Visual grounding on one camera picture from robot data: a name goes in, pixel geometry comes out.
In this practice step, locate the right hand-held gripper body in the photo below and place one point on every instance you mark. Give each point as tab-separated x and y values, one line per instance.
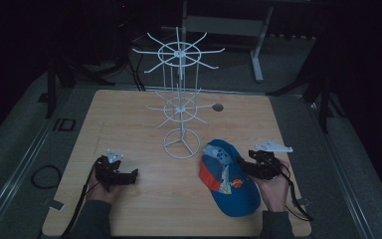
268	162

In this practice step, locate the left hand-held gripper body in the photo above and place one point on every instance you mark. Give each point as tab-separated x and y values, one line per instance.
107	171

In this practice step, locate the blue and red baseball cap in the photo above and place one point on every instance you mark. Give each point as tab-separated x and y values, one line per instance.
232	186

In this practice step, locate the person's left hand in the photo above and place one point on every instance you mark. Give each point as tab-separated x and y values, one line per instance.
103	194

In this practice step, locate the person's right hand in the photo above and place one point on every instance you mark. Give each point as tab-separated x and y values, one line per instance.
274	194

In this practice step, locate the black metal stand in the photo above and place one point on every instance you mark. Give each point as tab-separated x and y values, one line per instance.
325	99
50	89

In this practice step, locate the black rectangular floor frame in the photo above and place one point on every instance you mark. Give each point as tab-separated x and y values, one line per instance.
57	124

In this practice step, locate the white metal frame desk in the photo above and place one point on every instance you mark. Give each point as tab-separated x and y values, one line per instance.
225	26

